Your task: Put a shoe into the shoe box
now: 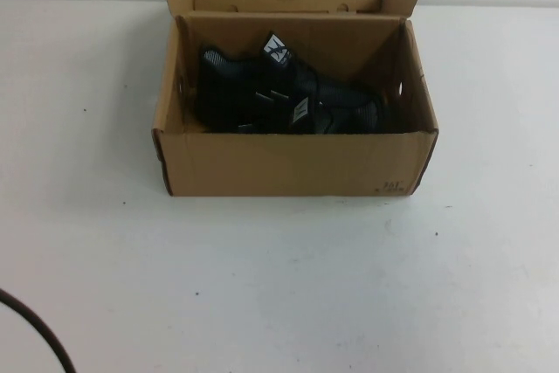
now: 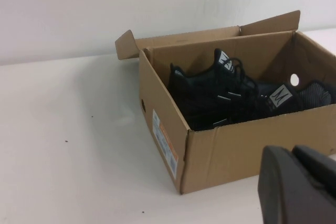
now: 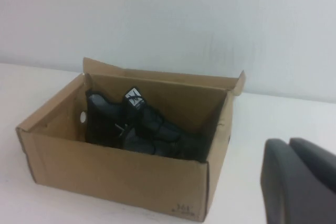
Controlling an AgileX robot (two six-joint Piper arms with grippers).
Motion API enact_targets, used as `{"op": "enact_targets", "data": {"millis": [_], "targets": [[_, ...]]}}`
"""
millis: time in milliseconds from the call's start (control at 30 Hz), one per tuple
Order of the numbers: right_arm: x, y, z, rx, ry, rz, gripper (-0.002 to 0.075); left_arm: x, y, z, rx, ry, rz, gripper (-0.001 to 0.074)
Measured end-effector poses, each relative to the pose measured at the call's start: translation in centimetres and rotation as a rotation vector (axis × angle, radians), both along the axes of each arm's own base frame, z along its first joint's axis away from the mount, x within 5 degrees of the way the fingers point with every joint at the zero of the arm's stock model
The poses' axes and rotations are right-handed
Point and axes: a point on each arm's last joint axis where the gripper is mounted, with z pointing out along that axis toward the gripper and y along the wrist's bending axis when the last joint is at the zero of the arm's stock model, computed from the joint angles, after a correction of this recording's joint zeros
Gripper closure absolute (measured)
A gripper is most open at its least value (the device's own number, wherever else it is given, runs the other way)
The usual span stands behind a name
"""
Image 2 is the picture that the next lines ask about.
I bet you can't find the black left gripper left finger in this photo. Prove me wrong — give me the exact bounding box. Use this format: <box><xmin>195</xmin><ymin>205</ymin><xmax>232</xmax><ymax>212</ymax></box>
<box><xmin>257</xmin><ymin>145</ymin><xmax>336</xmax><ymax>224</ymax></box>

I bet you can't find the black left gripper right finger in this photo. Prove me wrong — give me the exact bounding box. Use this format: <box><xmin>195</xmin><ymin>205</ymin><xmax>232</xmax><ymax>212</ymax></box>
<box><xmin>292</xmin><ymin>144</ymin><xmax>336</xmax><ymax>196</ymax></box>

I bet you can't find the black knit sneaker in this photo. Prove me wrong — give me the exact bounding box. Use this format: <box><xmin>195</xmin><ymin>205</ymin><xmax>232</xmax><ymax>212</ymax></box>
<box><xmin>187</xmin><ymin>78</ymin><xmax>336</xmax><ymax>132</ymax></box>
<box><xmin>167</xmin><ymin>48</ymin><xmax>279</xmax><ymax>120</ymax></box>

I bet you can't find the brown cardboard shoe box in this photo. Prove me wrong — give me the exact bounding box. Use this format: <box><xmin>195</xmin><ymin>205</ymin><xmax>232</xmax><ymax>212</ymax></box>
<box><xmin>114</xmin><ymin>10</ymin><xmax>336</xmax><ymax>195</ymax></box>

